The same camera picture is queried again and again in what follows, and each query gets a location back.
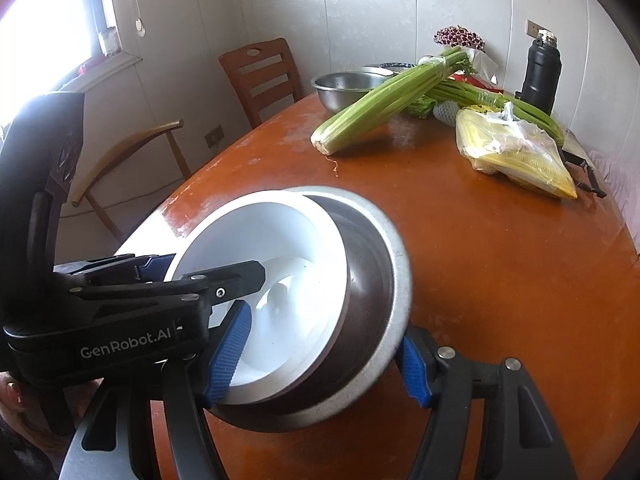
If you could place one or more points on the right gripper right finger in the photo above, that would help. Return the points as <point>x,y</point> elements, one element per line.
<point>517,438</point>

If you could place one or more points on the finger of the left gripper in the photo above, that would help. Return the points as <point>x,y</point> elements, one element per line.
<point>129,276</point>

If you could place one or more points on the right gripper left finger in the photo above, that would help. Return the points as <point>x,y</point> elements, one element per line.
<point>115,438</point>

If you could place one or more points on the red paper bowl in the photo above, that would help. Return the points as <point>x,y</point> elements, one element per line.
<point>301,307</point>

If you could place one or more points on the steel mixing bowl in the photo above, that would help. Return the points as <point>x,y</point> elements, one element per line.
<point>378,308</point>

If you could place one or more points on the person left hand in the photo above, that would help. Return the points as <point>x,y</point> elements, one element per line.
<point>37,426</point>

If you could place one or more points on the brown slatted wooden chair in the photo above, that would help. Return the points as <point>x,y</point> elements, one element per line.
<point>262,74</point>

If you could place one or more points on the celery bunch front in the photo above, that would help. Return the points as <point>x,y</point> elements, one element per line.
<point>380,104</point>

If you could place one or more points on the celery bunch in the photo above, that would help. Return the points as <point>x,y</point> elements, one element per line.
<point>380,104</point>
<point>467,95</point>

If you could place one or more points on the window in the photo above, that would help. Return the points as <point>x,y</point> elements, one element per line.
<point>59,45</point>

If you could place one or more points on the steel bowl at rear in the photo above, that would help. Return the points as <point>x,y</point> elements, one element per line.
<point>336,91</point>

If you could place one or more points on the pink cloth on chair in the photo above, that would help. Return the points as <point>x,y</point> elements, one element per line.
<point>623,182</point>

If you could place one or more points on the black folding stand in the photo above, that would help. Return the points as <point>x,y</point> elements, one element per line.
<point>592,185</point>

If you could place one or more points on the bagged yellow noodles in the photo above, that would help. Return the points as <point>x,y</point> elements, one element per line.
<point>501,143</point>

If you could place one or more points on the celery bunch rear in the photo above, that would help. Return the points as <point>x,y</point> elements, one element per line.
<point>467,95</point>

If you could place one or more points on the black thermos bottle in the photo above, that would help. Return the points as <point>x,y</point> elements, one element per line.
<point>543,72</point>

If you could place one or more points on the dried flower bouquet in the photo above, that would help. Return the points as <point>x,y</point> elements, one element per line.
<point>474,44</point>

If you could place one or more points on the lower wall socket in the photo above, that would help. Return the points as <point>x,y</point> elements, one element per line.
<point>214,137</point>

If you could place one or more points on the wall power outlet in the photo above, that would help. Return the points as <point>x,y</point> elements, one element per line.
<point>533,29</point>

